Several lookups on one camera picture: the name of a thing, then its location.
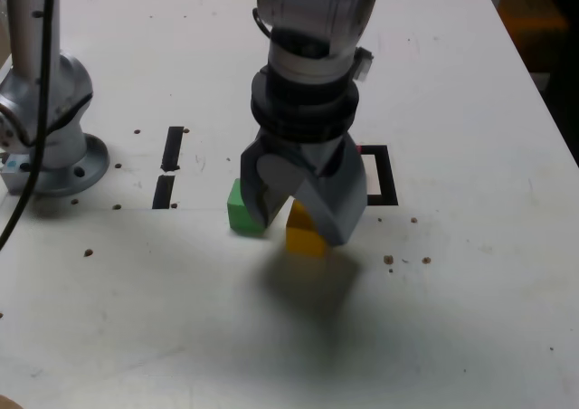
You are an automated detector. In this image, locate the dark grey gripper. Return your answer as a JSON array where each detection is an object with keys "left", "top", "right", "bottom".
[{"left": 240, "top": 129, "right": 369, "bottom": 249}]

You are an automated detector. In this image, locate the small grey gripper camera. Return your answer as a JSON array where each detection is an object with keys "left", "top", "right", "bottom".
[{"left": 353, "top": 46, "right": 375, "bottom": 83}]

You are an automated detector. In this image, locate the black tape square outline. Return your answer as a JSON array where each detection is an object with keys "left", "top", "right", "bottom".
[{"left": 356, "top": 144, "right": 398, "bottom": 207}]

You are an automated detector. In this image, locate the black tape strip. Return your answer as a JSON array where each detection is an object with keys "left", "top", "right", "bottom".
[{"left": 152, "top": 126, "right": 185, "bottom": 210}]

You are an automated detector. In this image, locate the orange background box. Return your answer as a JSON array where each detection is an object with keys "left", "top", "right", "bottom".
[{"left": 497, "top": 0, "right": 569, "bottom": 34}]

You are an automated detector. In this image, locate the green cube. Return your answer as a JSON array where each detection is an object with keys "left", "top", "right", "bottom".
[{"left": 226, "top": 177, "right": 267, "bottom": 237}]

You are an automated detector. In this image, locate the yellow cube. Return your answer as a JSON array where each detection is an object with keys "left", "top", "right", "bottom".
[{"left": 285, "top": 199, "right": 327, "bottom": 259}]

